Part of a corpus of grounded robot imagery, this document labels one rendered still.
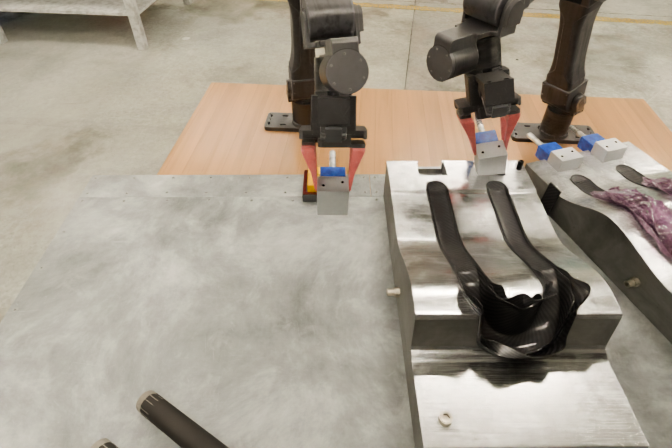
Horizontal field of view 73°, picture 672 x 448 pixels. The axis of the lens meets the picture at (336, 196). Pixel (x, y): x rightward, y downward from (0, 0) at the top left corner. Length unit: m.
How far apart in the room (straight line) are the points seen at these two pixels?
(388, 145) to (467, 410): 0.64
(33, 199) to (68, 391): 1.83
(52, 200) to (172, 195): 1.53
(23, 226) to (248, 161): 1.53
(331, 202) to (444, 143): 0.46
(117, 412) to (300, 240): 0.38
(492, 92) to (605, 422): 0.45
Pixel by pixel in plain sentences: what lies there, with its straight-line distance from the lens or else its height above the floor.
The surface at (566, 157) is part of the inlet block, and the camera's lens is 1.00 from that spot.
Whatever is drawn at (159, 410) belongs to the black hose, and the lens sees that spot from 0.67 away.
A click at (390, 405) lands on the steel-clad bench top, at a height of 0.80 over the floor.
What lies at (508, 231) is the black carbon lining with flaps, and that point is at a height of 0.88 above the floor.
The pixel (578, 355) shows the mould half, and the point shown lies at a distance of 0.71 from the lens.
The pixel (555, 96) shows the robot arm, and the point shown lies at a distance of 1.12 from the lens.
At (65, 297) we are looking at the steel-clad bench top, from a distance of 0.88.
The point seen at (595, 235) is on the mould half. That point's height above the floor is 0.85.
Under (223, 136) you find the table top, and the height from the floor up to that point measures 0.80.
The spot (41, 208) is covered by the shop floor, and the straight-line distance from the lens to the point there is 2.46.
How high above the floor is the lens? 1.42
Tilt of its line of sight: 42 degrees down
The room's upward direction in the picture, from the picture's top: straight up
